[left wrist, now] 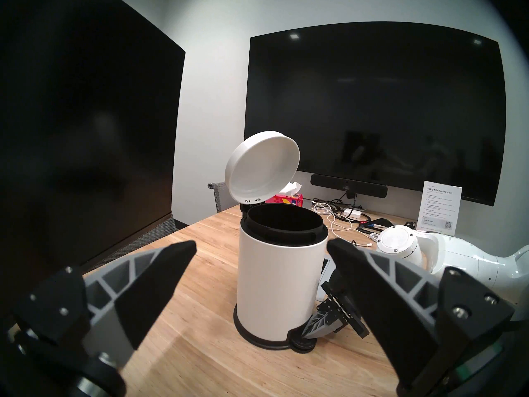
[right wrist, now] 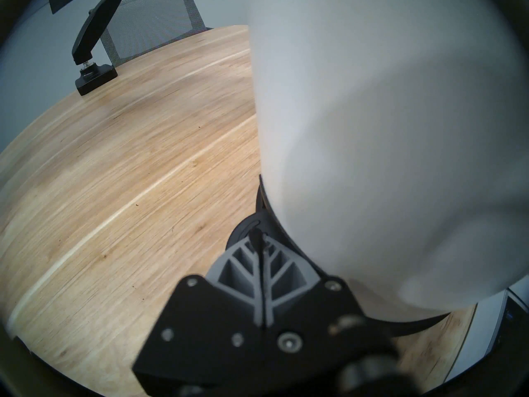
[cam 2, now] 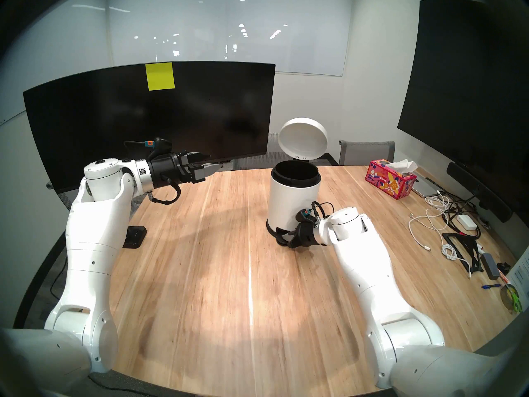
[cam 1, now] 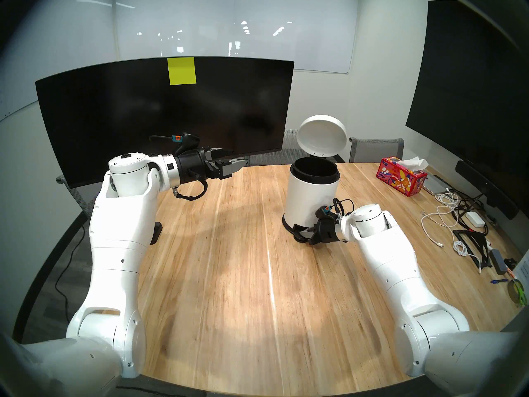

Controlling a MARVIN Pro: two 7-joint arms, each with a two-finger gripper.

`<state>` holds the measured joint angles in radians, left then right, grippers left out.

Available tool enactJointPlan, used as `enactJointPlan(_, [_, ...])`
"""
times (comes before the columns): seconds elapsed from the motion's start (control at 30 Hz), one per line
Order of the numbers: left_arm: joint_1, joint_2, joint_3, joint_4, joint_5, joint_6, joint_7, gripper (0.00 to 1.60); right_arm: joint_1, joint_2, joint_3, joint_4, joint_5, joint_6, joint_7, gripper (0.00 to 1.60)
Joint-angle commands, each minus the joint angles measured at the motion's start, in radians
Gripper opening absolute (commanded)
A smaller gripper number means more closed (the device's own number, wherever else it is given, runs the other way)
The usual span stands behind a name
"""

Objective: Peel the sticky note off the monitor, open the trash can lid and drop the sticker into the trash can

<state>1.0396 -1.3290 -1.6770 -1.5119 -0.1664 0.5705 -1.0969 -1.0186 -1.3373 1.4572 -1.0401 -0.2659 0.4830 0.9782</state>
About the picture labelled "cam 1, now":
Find black triangular stand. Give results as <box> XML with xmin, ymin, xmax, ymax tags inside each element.
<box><xmin>453</xmin><ymin>229</ymin><xmax>494</xmax><ymax>268</ymax></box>

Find long white charging cable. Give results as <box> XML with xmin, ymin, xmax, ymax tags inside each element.
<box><xmin>421</xmin><ymin>191</ymin><xmax>460</xmax><ymax>249</ymax></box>

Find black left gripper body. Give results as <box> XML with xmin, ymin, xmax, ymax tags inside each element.
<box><xmin>176</xmin><ymin>149</ymin><xmax>219</xmax><ymax>189</ymax></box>

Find grey adapter hub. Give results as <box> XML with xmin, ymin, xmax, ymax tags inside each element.
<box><xmin>491</xmin><ymin>249</ymin><xmax>509</xmax><ymax>275</ymax></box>

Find white pedal trash can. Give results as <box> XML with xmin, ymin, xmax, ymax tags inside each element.
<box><xmin>282</xmin><ymin>156</ymin><xmax>341</xmax><ymax>232</ymax></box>

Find white paper sign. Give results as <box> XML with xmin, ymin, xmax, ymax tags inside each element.
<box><xmin>515</xmin><ymin>251</ymin><xmax>529</xmax><ymax>291</ymax></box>

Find black floor cable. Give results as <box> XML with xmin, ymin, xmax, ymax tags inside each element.
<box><xmin>55</xmin><ymin>225</ymin><xmax>85</xmax><ymax>335</ymax></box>

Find glass wall whiteboard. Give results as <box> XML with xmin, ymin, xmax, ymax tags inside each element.
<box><xmin>115</xmin><ymin>0</ymin><xmax>359</xmax><ymax>74</ymax></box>

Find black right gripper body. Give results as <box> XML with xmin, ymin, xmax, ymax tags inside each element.
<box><xmin>309</xmin><ymin>218</ymin><xmax>343</xmax><ymax>246</ymax></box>

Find white trash can lid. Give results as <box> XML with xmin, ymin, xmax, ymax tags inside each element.
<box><xmin>296</xmin><ymin>115</ymin><xmax>348</xmax><ymax>157</ymax></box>

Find pink patterned tissue box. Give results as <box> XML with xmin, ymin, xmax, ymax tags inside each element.
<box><xmin>376</xmin><ymin>156</ymin><xmax>428</xmax><ymax>197</ymax></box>

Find black left gripper cable loop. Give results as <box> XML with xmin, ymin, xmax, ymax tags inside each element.
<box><xmin>174</xmin><ymin>179</ymin><xmax>208</xmax><ymax>201</ymax></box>

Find black trash can pedal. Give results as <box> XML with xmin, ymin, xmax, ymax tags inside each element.
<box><xmin>293</xmin><ymin>225</ymin><xmax>317</xmax><ymax>244</ymax></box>

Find silver laptop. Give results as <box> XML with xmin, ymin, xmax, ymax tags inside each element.
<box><xmin>422</xmin><ymin>171</ymin><xmax>451</xmax><ymax>195</ymax></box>

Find curved black computer monitor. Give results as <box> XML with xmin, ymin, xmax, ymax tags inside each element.
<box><xmin>35</xmin><ymin>56</ymin><xmax>295</xmax><ymax>189</ymax></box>

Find black cable tangle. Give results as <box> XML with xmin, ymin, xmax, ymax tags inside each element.
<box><xmin>453</xmin><ymin>189</ymin><xmax>492</xmax><ymax>235</ymax></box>

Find black right wrist cables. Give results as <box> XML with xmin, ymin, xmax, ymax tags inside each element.
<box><xmin>331</xmin><ymin>198</ymin><xmax>355</xmax><ymax>219</ymax></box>

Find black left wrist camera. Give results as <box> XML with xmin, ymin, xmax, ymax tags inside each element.
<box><xmin>174</xmin><ymin>132</ymin><xmax>201</xmax><ymax>155</ymax></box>

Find coiled white cable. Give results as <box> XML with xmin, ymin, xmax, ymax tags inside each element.
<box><xmin>453</xmin><ymin>240</ymin><xmax>483</xmax><ymax>273</ymax></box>

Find yellow sticky note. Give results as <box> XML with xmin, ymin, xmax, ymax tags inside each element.
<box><xmin>167</xmin><ymin>57</ymin><xmax>197</xmax><ymax>86</ymax></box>

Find grey mesh office chair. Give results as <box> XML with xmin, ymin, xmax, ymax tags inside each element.
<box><xmin>349</xmin><ymin>137</ymin><xmax>405</xmax><ymax>163</ymax></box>
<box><xmin>248</xmin><ymin>129</ymin><xmax>302</xmax><ymax>165</ymax></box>

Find large black wall television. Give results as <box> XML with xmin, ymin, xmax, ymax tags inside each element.
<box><xmin>406</xmin><ymin>0</ymin><xmax>529</xmax><ymax>198</ymax></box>

